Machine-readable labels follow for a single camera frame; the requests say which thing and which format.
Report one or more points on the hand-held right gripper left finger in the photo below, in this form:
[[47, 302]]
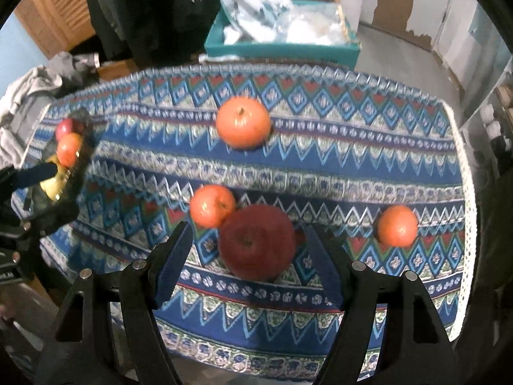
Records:
[[172, 264]]

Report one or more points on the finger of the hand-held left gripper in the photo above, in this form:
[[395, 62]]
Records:
[[36, 174], [56, 214]]

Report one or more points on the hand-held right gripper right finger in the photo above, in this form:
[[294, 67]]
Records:
[[324, 264]]

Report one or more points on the yellow pear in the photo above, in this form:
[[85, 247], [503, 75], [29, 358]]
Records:
[[52, 184]]

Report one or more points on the red apple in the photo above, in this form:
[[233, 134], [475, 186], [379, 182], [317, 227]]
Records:
[[258, 240], [64, 128]]

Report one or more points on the small orange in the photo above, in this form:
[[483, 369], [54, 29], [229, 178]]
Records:
[[397, 225], [212, 205]]

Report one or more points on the white garment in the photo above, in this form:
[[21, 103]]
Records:
[[24, 88]]

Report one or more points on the blue patterned tablecloth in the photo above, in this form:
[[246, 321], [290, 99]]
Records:
[[340, 156]]

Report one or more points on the grey garment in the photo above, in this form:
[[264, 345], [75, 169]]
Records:
[[66, 62]]

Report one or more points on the wooden box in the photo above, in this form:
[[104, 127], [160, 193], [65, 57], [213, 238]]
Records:
[[116, 70]]

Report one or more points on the large orange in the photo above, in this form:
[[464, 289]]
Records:
[[243, 122]]

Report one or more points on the wooden louvered wardrobe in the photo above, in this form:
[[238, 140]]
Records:
[[52, 12]]

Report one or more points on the black coat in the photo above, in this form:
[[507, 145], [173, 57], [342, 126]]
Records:
[[160, 16]]

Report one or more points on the teal plastic basket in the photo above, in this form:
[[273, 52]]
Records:
[[280, 54]]

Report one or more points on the white shoe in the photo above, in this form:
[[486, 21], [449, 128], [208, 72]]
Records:
[[489, 111], [493, 129]]

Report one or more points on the clear plastic bag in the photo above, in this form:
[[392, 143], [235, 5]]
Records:
[[316, 28]]

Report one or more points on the shoe rack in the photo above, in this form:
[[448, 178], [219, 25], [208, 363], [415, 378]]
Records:
[[501, 100]]

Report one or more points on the white rice bag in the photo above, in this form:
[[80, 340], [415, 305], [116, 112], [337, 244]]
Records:
[[252, 4]]

